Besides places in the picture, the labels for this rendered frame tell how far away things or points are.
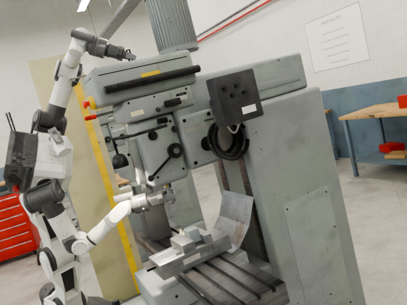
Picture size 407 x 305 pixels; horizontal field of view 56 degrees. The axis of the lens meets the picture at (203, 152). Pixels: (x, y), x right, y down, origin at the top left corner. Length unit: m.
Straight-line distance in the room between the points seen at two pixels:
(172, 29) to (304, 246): 1.25
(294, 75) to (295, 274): 1.03
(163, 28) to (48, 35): 9.33
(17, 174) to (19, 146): 0.13
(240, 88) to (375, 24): 4.63
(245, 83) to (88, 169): 2.17
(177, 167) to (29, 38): 9.52
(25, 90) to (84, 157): 7.43
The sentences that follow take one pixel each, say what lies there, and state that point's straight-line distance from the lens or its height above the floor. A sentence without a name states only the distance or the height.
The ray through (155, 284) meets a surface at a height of 0.88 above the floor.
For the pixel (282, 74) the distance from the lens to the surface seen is 2.10.
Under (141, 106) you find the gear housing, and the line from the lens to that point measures 1.73.
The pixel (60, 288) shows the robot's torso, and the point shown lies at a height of 0.83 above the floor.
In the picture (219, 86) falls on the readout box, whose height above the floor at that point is 1.68.
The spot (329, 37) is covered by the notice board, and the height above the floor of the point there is 2.03.
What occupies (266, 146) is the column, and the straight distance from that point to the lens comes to 1.87.
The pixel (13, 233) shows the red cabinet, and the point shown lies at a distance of 6.39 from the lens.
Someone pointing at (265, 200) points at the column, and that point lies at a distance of 1.89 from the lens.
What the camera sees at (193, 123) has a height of 1.55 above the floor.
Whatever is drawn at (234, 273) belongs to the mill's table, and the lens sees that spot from 1.60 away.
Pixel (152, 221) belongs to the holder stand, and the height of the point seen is 1.07.
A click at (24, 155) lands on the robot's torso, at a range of 1.95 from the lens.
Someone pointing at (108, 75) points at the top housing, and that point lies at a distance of 1.70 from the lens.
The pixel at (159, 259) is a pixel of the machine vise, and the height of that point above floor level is 1.03.
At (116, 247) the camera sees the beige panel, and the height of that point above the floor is 0.53.
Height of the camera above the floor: 1.67
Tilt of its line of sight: 8 degrees down
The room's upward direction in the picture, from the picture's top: 15 degrees counter-clockwise
